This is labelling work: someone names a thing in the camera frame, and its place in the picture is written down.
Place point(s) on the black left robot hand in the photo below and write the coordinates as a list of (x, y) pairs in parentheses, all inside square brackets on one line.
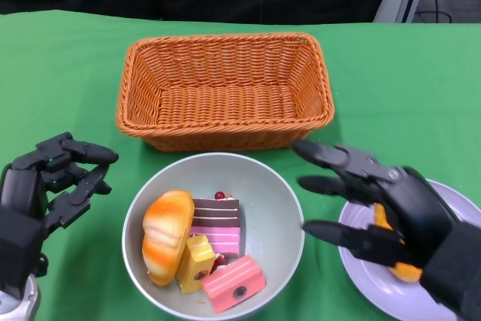
[(22, 204)]

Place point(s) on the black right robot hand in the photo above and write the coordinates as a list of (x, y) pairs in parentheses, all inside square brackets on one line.
[(413, 208)]

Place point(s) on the orange striped croissant bread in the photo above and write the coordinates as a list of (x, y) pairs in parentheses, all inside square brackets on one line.
[(165, 231), (406, 272)]

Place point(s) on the grey-green bowl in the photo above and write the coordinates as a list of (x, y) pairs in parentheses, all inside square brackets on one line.
[(270, 204)]

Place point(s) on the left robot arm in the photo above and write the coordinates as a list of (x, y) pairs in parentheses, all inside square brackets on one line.
[(19, 306)]

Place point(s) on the lavender plate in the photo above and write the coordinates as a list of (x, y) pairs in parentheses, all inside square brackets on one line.
[(376, 287)]

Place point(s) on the yellow cake block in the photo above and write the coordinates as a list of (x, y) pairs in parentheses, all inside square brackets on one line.
[(195, 264)]

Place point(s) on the chocolate layered cake slice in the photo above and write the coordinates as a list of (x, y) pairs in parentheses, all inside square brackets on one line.
[(218, 212)]

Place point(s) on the pink cake block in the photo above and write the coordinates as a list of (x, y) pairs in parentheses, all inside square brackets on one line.
[(231, 279)]

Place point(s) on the pink layered cake slice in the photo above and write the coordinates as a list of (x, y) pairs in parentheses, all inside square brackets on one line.
[(219, 238)]

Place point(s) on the orange wicker basket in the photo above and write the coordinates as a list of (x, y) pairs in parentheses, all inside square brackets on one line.
[(225, 110)]

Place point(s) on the green tablecloth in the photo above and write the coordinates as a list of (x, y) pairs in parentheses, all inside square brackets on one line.
[(56, 73)]

